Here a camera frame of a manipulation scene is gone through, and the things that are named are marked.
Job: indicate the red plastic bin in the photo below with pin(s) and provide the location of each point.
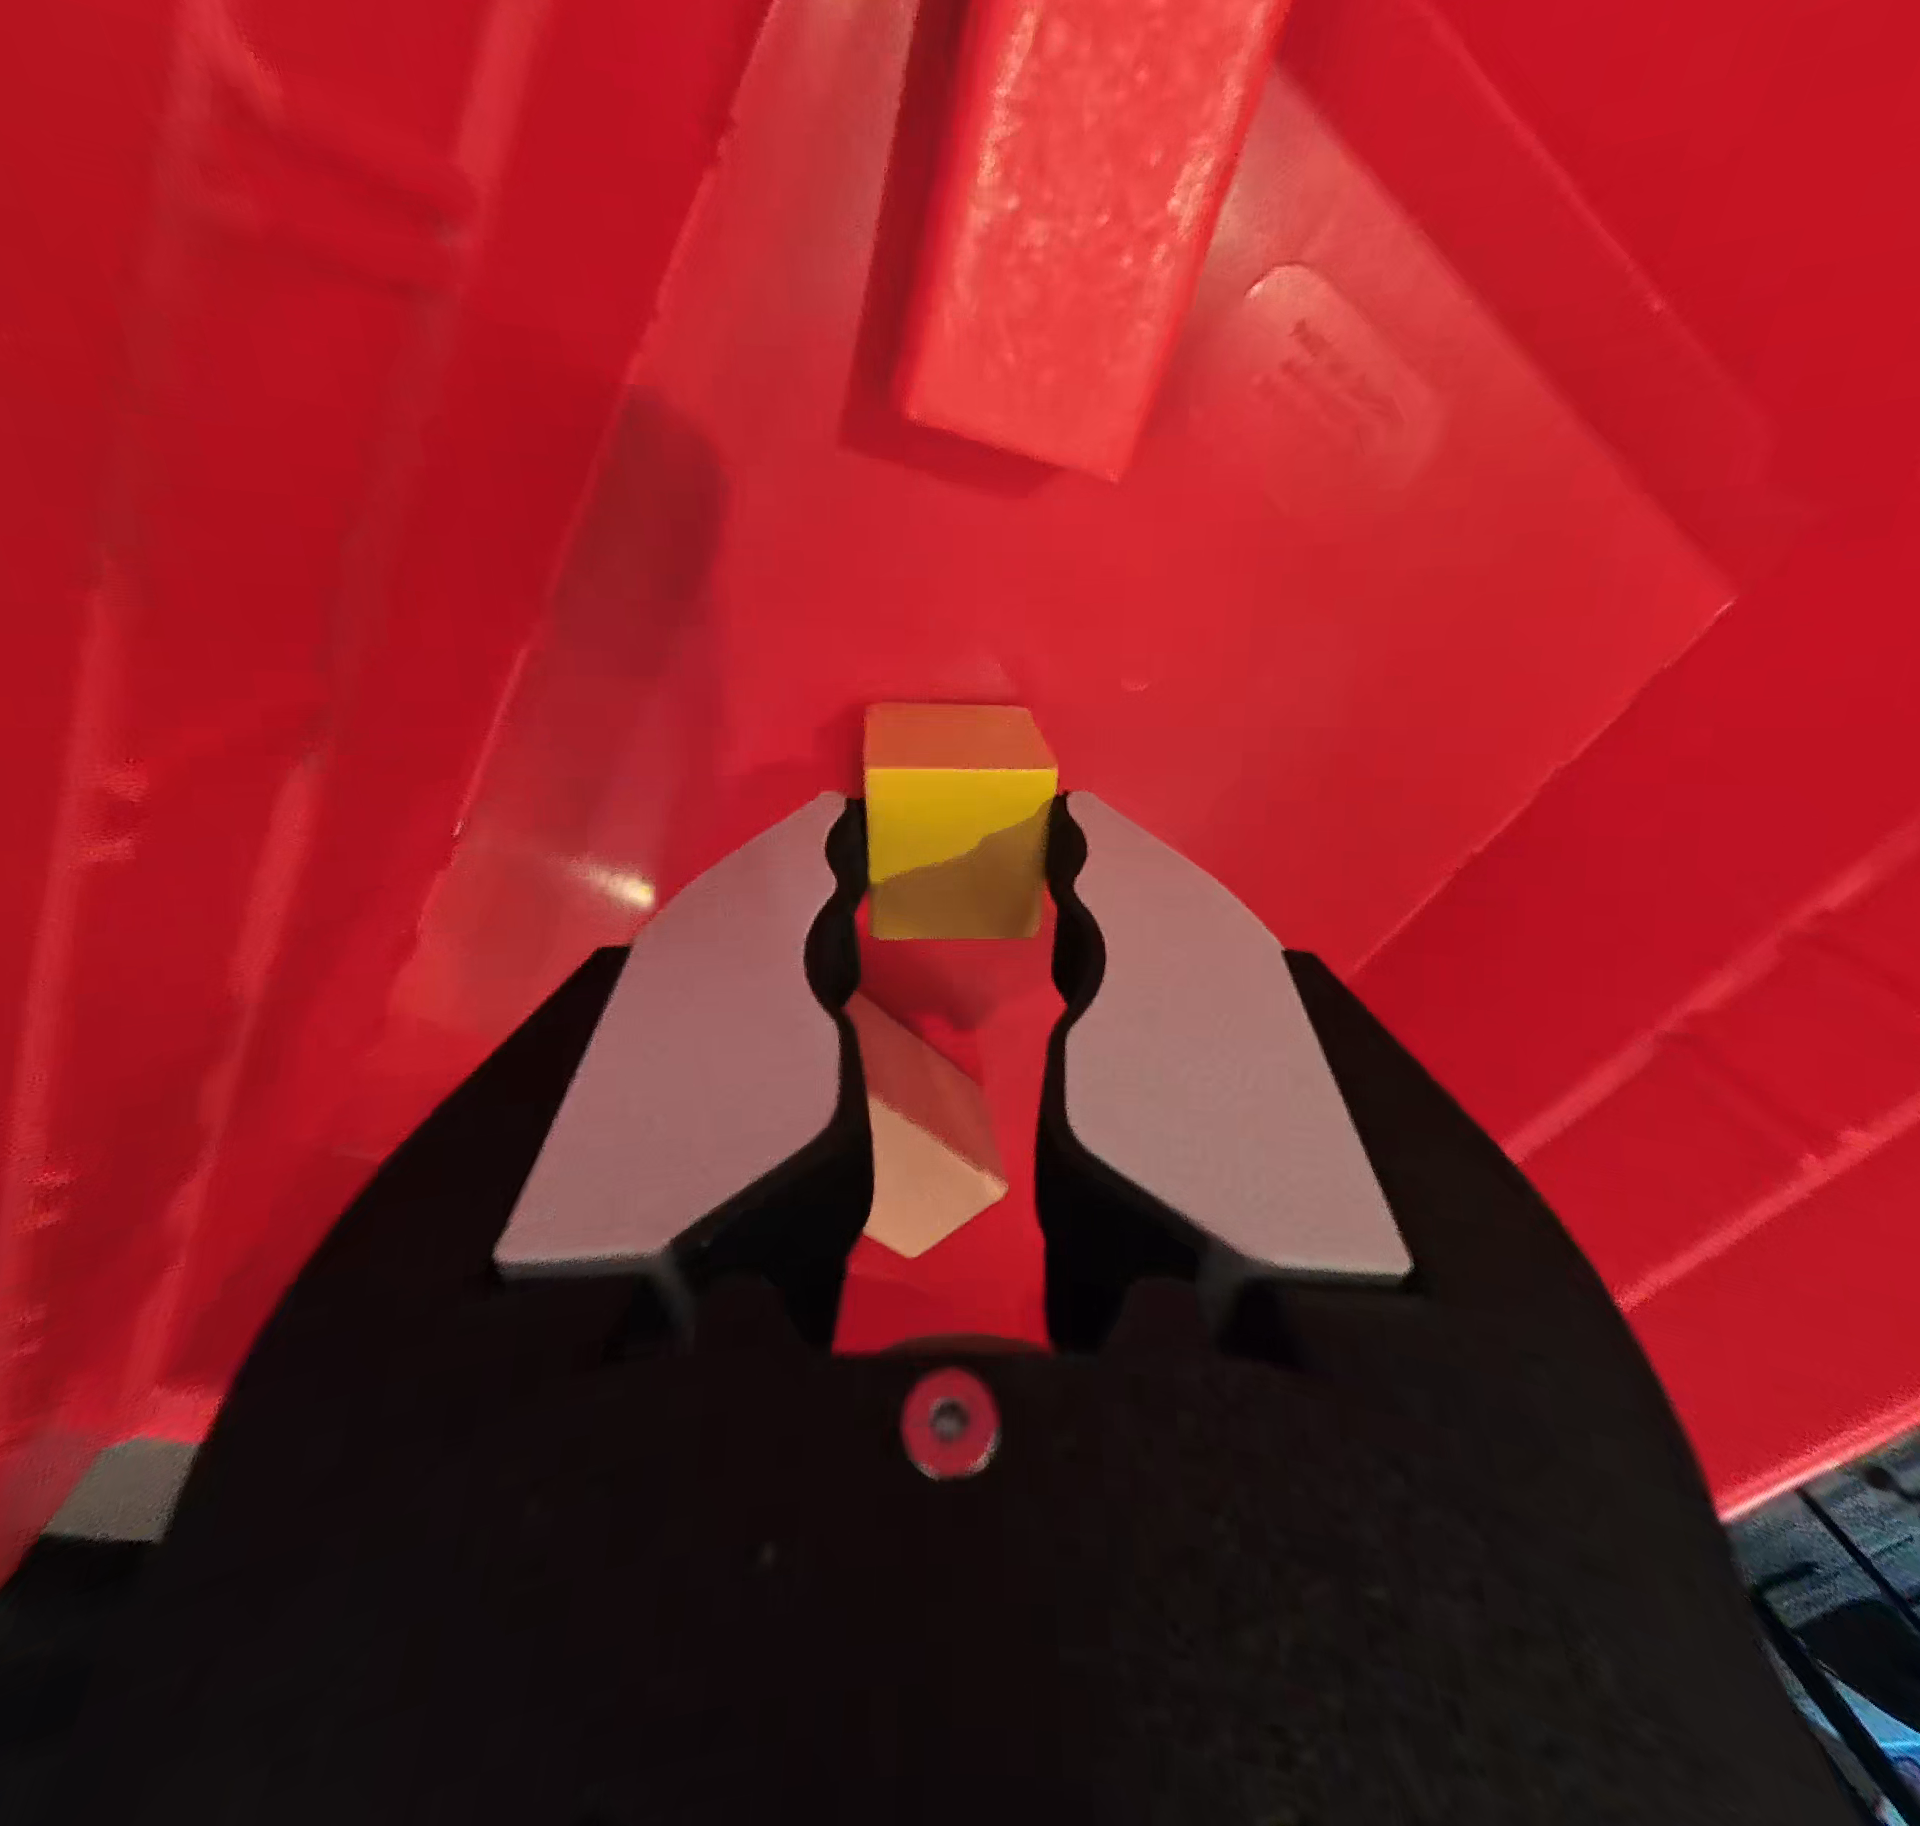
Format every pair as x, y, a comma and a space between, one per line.
362, 506

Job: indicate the red wooden block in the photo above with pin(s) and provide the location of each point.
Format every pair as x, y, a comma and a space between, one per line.
1082, 176

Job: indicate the natural wooden block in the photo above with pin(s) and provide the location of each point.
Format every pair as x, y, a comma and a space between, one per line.
925, 1136

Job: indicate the yellow wooden cube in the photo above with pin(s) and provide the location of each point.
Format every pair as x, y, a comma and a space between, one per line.
962, 822

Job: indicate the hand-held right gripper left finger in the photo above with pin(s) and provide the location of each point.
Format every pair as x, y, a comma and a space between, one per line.
677, 1076

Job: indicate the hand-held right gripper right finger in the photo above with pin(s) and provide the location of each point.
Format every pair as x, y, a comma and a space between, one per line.
1231, 1076

